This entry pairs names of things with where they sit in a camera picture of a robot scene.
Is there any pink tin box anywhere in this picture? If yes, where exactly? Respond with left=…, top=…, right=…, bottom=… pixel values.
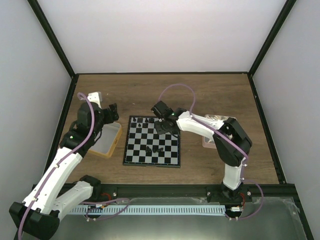
left=202, top=114, right=230, bottom=149

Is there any black frame post left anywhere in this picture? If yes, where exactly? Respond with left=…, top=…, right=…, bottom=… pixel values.
left=26, top=0, right=76, bottom=78

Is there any light blue cable duct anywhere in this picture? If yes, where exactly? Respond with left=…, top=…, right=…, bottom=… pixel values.
left=69, top=205, right=226, bottom=216

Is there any black and silver chessboard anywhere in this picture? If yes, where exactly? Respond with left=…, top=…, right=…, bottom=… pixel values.
left=122, top=115, right=181, bottom=168

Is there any pile of black chess pieces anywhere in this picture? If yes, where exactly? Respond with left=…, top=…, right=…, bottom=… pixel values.
left=145, top=145, right=164, bottom=153

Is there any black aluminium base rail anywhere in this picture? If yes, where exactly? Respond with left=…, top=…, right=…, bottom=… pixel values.
left=100, top=183, right=298, bottom=203

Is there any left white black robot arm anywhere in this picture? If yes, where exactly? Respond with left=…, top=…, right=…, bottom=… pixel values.
left=9, top=100, right=119, bottom=240

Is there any yellow tin box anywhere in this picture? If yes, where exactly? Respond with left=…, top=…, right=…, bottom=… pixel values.
left=88, top=122, right=123, bottom=159

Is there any black frame post right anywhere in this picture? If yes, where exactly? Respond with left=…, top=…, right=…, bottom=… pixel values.
left=248, top=0, right=297, bottom=78

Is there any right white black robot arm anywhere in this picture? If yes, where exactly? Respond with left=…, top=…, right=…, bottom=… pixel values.
left=151, top=106, right=253, bottom=202

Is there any black frame post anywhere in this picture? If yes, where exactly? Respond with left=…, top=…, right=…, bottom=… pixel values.
left=26, top=0, right=76, bottom=78
left=248, top=0, right=297, bottom=78

